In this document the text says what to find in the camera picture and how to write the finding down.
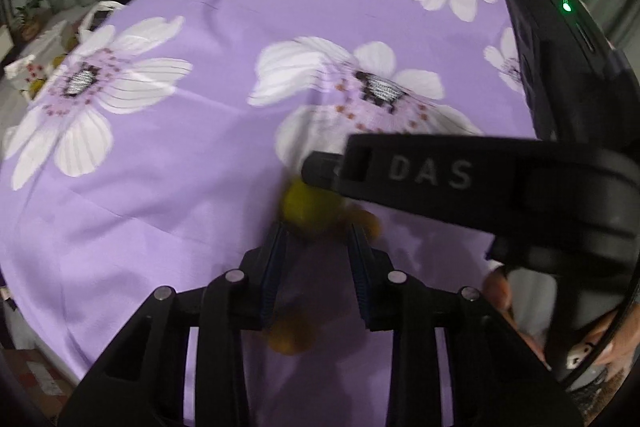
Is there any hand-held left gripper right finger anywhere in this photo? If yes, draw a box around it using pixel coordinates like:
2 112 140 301
347 227 583 427

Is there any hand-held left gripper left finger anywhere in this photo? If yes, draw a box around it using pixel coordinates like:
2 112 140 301
57 223 288 427

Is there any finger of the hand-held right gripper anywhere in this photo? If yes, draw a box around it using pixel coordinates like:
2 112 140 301
301 134 531 235

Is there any small yellow fruit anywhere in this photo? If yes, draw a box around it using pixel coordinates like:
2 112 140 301
267 312 318 354

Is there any person's right hand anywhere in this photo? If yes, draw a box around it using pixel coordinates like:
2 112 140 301
481 269 640 395

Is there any purple floral cloth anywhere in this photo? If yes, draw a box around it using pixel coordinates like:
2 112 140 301
0 0 541 425

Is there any white plastic bag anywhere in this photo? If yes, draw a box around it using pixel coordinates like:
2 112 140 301
5 2 126 100

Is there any potted plant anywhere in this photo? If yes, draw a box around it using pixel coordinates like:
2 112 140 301
15 0 49 40

